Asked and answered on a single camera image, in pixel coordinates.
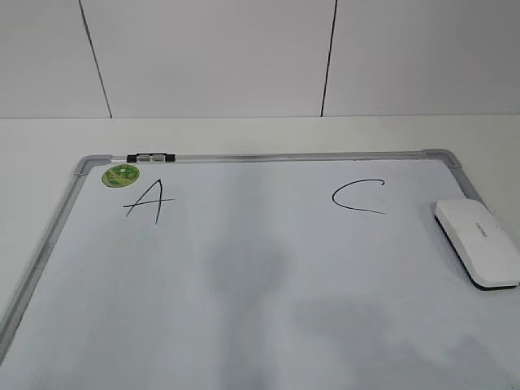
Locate round green magnet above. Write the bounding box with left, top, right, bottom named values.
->
left=102, top=164, right=140, bottom=188

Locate black whiteboard hanger clip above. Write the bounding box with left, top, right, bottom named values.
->
left=126, top=153, right=176, bottom=163

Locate white whiteboard with grey frame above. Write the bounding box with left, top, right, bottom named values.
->
left=1, top=153, right=519, bottom=389

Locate white whiteboard eraser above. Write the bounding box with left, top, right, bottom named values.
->
left=435, top=198, right=519, bottom=290

